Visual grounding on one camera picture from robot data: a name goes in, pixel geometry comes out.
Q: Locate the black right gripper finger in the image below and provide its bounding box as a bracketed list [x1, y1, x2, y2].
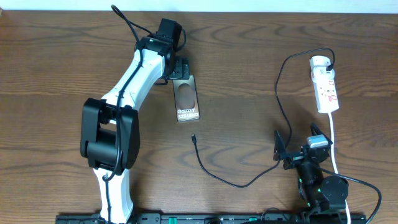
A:
[273, 130, 286, 161]
[310, 123, 332, 145]

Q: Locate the black USB charging cable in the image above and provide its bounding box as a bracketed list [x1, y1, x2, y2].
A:
[191, 47, 336, 189]

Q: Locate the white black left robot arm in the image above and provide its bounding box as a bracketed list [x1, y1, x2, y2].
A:
[80, 18, 189, 223]

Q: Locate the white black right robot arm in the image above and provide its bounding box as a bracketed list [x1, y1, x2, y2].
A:
[273, 124, 349, 213]

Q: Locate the white power strip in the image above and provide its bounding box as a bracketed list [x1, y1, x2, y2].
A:
[311, 66, 339, 114]

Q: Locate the white power strip cord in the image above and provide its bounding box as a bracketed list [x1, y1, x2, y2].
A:
[327, 112, 351, 224]

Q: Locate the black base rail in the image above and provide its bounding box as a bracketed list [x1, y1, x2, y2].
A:
[55, 211, 366, 224]

